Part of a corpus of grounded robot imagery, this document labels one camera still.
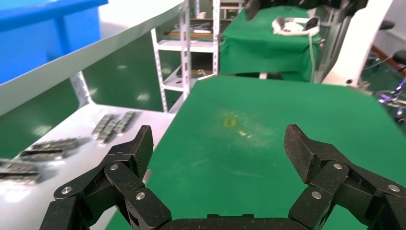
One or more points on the small metal link strip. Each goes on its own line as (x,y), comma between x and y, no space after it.
(125,122)
(102,126)
(42,154)
(19,171)
(55,143)
(111,131)

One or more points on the green table cloth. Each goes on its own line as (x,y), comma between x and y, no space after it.
(222,177)

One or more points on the green covered background table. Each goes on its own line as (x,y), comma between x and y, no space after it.
(263,54)

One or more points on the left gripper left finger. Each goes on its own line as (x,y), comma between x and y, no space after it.
(127,177)

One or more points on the blue plastic tray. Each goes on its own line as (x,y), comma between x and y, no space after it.
(38,41)

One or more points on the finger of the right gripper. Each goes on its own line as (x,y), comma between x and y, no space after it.
(253,8)

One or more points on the white perforated shelf post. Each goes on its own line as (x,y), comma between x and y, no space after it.
(185,47)
(160,73)
(81,90)

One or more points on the white metal shelf board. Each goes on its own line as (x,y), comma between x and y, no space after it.
(79,60)

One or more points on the white headset device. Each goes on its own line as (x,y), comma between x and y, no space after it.
(285,30)

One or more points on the white background storage rack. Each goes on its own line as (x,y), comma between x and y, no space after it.
(196,46)

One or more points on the white robot torso column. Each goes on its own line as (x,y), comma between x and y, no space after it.
(355,47)

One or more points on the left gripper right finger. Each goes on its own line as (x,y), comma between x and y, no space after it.
(333,184)

